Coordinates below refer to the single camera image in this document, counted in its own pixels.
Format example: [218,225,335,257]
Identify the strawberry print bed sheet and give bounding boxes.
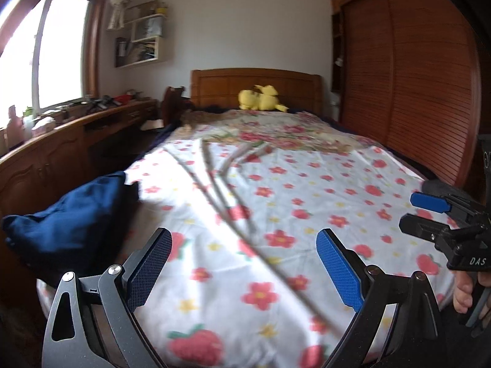
[36,136,457,368]

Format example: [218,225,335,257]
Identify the floral quilt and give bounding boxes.
[180,109,384,154]

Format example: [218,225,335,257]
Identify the pink bottle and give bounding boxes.
[6,104,24,150]

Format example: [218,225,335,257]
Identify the black binders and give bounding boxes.
[115,37,129,67]

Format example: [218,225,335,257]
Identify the dark grey garment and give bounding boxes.
[420,178,476,215]

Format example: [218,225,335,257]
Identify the black gadgets on desk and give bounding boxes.
[86,98,116,113]

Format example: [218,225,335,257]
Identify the white paper bag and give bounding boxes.
[132,18,162,41]

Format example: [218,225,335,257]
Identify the wooden louvred wardrobe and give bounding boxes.
[330,0,482,188]

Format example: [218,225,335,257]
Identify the wooden chair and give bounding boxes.
[162,85,192,127]

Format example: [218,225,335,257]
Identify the wood framed window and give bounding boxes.
[0,0,110,127]

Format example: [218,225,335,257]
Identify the navy blue blazer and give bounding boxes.
[2,171,139,288]

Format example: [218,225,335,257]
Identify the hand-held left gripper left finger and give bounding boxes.
[41,227,173,368]

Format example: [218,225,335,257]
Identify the wooden bed headboard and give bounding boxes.
[191,68,323,117]

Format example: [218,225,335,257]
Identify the wooden desk cabinet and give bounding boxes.
[0,99,160,223]

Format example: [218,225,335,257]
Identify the white wall shelf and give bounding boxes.
[114,12,169,69]

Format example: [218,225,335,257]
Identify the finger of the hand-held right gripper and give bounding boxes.
[410,192,480,223]
[399,215,460,243]

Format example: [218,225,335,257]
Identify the pink tissue box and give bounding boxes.
[32,117,54,135]

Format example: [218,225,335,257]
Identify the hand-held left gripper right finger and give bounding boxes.
[315,228,446,368]

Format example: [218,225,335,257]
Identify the yellow plush toy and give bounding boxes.
[238,83,289,113]

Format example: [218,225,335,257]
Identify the person's right hand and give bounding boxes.
[453,271,477,313]

